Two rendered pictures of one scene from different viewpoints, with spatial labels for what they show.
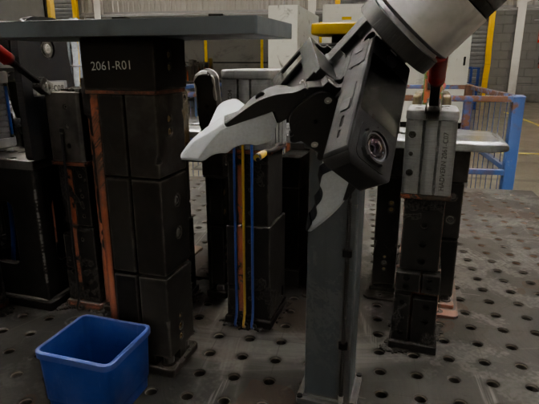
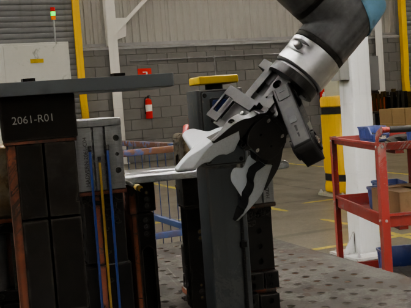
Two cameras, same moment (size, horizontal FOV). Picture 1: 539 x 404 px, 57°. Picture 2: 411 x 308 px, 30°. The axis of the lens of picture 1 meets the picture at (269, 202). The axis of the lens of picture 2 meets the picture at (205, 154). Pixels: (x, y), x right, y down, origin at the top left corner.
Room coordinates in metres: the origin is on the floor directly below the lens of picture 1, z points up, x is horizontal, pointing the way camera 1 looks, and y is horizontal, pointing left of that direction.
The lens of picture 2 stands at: (-0.38, 0.56, 1.12)
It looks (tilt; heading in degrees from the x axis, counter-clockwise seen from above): 4 degrees down; 327
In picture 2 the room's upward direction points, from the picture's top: 4 degrees counter-clockwise
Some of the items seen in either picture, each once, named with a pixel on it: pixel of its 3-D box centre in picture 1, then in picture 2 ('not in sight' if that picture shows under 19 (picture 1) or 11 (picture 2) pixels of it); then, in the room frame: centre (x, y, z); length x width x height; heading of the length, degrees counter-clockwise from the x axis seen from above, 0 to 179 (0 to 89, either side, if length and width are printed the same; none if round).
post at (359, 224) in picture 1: (335, 234); (224, 235); (0.57, -0.08, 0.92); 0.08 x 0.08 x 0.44; 73
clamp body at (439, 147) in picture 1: (422, 230); (252, 238); (0.70, -0.23, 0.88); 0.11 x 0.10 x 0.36; 163
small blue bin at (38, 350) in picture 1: (98, 368); not in sight; (0.55, 0.22, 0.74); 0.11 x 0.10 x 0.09; 73
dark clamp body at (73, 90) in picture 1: (88, 199); not in sight; (0.83, 0.32, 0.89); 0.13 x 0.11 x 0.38; 163
